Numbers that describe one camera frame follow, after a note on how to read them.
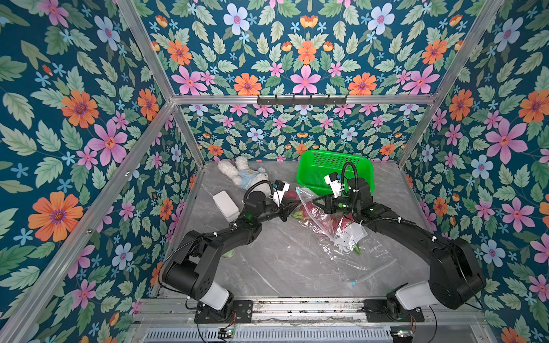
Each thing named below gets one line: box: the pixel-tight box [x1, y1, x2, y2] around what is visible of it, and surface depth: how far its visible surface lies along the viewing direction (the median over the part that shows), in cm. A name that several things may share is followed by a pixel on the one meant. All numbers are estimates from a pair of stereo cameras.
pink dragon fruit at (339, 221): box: [329, 213, 354, 236], surface depth 89 cm
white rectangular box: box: [212, 190, 241, 223], surface depth 100 cm
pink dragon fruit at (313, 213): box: [290, 201, 331, 229], surface depth 81 cm
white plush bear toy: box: [217, 155, 271, 196], surface depth 106 cm
